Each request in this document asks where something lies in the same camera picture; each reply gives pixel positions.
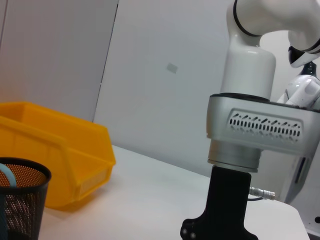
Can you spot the white humanoid robot figure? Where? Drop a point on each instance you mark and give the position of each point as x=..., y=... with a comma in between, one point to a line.
x=300, y=87

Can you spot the yellow plastic bin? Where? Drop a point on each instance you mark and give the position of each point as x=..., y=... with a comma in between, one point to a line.
x=50, y=130

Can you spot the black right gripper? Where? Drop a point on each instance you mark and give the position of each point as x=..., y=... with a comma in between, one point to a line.
x=225, y=200

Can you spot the blue scissors with sheath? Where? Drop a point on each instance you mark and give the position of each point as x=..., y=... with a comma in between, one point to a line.
x=7, y=175

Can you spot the black mesh pen holder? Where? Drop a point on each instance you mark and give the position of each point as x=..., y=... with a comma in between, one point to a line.
x=25, y=200

